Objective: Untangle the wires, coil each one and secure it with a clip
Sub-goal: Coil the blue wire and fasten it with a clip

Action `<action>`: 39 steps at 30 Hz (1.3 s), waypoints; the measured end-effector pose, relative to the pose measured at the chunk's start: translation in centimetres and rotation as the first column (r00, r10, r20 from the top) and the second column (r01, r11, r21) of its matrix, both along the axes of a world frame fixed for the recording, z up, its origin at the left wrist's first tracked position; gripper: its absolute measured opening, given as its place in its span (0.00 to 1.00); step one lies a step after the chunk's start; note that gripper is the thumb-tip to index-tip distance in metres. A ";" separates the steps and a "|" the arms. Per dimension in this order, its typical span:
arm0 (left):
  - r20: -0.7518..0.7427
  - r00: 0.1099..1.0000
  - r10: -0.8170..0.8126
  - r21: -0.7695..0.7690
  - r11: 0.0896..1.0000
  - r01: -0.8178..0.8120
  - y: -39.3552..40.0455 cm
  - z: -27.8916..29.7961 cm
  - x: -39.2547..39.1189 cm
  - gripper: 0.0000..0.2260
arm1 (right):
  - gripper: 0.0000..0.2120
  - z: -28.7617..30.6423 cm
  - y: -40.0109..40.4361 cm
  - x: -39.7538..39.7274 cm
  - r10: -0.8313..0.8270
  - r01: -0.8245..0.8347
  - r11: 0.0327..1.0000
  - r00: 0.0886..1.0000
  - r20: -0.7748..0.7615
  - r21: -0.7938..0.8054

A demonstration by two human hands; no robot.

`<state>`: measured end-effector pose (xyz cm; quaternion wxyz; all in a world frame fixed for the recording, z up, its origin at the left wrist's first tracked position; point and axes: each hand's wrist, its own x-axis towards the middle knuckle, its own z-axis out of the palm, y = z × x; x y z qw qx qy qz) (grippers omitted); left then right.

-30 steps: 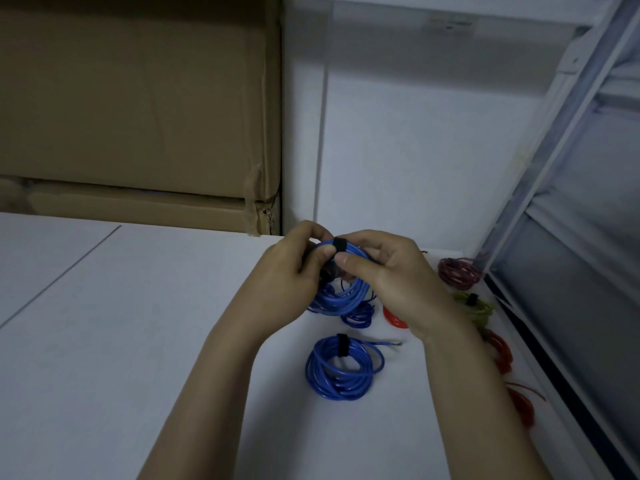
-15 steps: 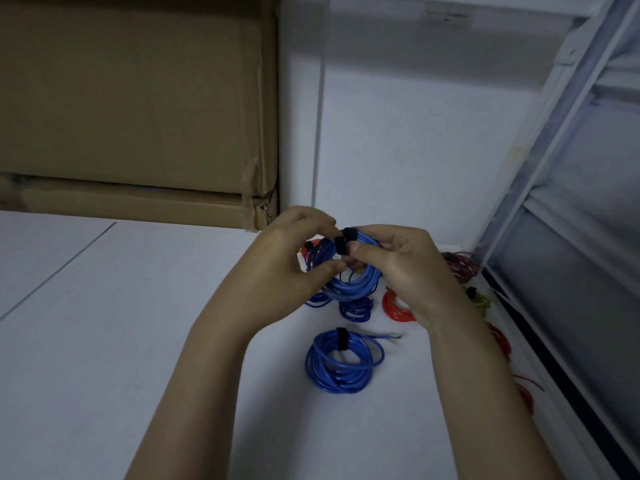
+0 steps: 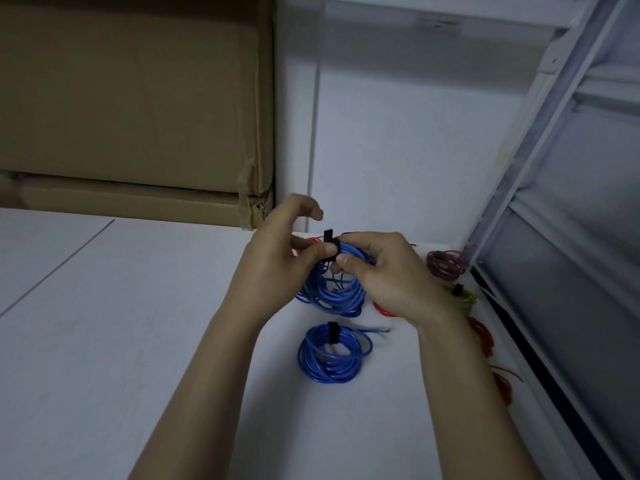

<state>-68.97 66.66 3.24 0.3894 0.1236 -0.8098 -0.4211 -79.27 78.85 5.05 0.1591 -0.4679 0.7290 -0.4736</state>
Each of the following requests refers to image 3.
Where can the person's left thumb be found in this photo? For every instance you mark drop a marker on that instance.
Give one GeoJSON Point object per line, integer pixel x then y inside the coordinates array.
{"type": "Point", "coordinates": [317, 253]}

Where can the large cardboard box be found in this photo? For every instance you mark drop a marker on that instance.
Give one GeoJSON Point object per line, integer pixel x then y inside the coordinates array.
{"type": "Point", "coordinates": [130, 89]}

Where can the person's left forearm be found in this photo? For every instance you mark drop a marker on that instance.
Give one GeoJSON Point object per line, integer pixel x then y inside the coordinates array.
{"type": "Point", "coordinates": [200, 394]}

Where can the person's right forearm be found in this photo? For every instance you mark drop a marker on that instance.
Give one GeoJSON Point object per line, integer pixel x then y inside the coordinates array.
{"type": "Point", "coordinates": [465, 394]}

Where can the person's left hand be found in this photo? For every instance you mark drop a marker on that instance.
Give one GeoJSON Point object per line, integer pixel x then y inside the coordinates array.
{"type": "Point", "coordinates": [265, 274]}

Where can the person's right thumb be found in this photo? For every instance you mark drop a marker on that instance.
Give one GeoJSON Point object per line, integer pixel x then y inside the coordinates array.
{"type": "Point", "coordinates": [350, 264]}

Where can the white window frame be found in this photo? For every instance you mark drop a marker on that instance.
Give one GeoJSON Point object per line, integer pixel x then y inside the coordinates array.
{"type": "Point", "coordinates": [550, 204]}

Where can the flat cardboard box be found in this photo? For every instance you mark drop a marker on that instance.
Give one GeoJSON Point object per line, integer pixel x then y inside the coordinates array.
{"type": "Point", "coordinates": [125, 202]}

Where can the person's right hand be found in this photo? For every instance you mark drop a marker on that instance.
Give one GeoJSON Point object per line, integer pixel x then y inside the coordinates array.
{"type": "Point", "coordinates": [395, 279]}

